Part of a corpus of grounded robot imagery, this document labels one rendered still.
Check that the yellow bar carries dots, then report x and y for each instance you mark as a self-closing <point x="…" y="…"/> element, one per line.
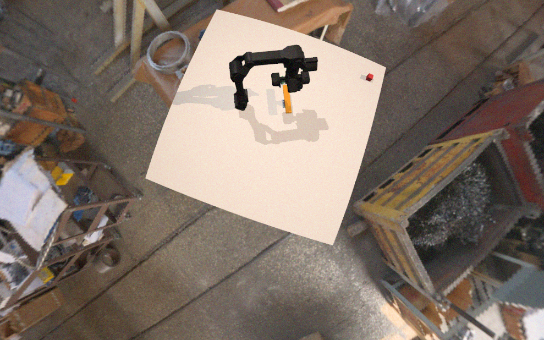
<point x="287" y="103"/>

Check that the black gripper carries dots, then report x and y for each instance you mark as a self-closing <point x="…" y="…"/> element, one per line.
<point x="302" y="78"/>

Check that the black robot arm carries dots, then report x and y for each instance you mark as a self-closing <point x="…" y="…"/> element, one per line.
<point x="292" y="58"/>

